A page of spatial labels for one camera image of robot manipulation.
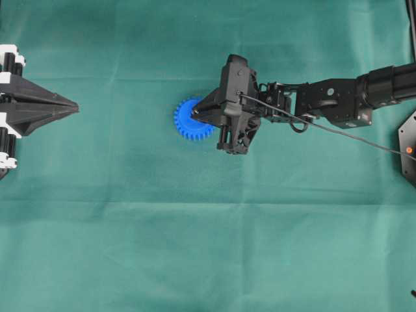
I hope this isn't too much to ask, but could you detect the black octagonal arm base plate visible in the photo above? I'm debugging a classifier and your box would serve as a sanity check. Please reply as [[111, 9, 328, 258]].
[[398, 112, 416, 187]]

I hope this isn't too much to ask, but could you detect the blue plastic gear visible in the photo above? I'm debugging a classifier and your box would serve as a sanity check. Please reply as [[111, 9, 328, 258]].
[[174, 96, 214, 141]]

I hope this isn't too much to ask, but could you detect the green table cloth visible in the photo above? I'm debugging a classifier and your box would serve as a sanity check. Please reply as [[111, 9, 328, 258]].
[[1, 1, 415, 311]]

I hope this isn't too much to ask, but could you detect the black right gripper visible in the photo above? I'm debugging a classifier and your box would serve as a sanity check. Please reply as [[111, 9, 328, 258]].
[[191, 54, 261, 155]]

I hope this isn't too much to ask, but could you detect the black aluminium frame rail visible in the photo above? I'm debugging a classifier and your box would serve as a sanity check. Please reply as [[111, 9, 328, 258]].
[[406, 0, 416, 61]]

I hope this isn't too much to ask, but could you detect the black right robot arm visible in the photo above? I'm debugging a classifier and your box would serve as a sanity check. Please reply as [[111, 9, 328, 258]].
[[1, 45, 415, 169]]

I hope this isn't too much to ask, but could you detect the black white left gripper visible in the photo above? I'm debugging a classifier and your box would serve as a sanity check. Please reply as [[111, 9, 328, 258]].
[[1, 44, 79, 179]]

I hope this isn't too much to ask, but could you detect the thin black cable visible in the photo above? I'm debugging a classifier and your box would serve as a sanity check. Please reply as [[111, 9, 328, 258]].
[[239, 92, 416, 163]]

